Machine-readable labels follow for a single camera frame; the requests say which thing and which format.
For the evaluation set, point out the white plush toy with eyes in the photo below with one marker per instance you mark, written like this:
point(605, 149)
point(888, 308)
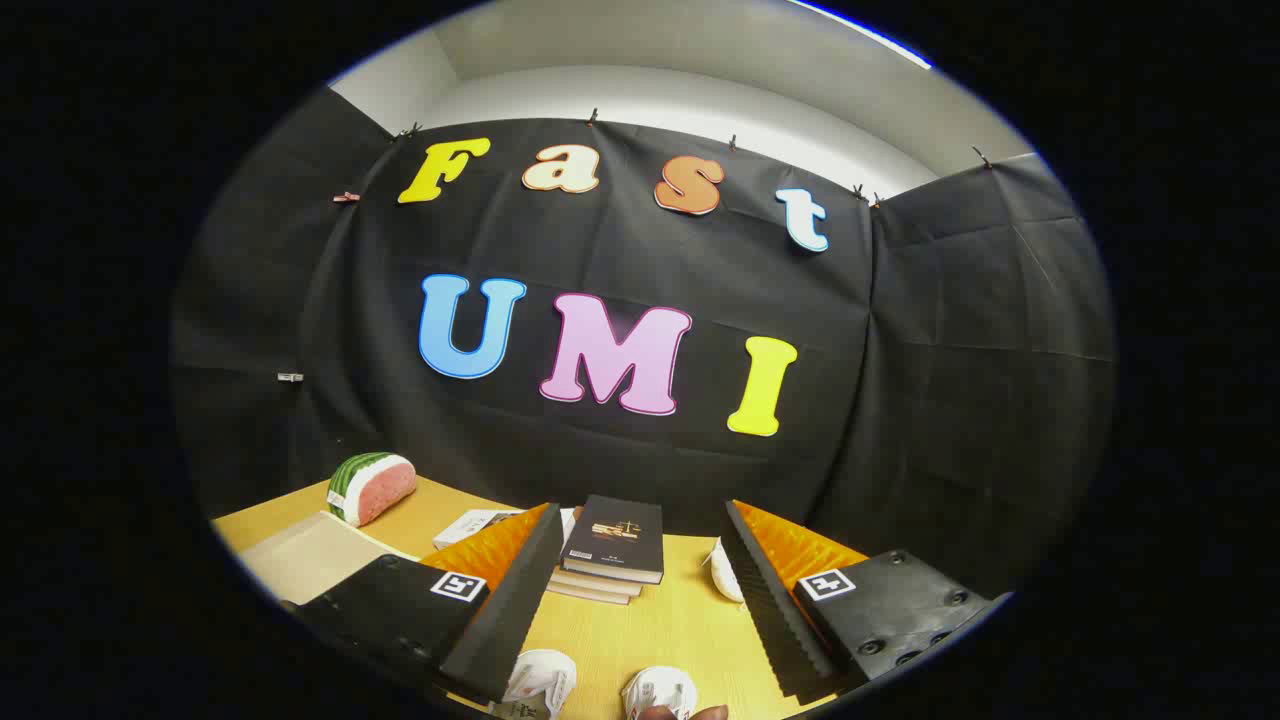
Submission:
point(728, 580)

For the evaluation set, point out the white cover book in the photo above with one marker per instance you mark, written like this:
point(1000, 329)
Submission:
point(470, 525)

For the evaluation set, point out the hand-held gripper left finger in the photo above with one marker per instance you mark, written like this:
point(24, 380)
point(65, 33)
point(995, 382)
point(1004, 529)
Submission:
point(510, 610)

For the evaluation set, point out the white canvas shoe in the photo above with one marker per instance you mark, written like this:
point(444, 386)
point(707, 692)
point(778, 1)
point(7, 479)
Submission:
point(660, 690)
point(540, 682)

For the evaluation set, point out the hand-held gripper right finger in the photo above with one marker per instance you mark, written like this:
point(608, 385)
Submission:
point(770, 610)

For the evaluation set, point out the brown cover thick book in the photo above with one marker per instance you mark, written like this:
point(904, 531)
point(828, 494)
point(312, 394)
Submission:
point(585, 595)
point(600, 582)

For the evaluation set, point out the black cover book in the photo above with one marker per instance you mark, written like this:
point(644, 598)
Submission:
point(615, 540)

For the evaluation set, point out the watermelon slice plush toy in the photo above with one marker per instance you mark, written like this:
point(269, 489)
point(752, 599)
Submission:
point(375, 490)

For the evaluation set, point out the beige fabric storage box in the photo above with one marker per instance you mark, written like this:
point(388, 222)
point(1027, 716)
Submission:
point(310, 560)

